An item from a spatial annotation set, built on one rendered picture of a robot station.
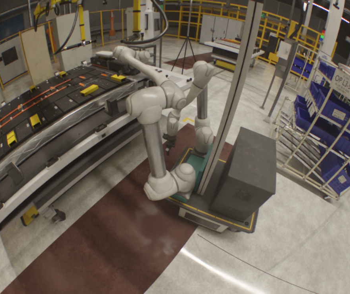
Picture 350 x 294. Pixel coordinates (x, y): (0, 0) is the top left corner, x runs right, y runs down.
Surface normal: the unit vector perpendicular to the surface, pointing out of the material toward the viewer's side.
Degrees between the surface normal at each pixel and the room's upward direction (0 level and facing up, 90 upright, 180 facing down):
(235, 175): 0
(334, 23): 90
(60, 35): 90
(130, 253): 0
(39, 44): 90
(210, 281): 0
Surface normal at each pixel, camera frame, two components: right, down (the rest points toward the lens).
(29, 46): 0.80, 0.46
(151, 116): 0.46, 0.50
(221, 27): -0.60, 0.54
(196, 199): 0.07, -0.70
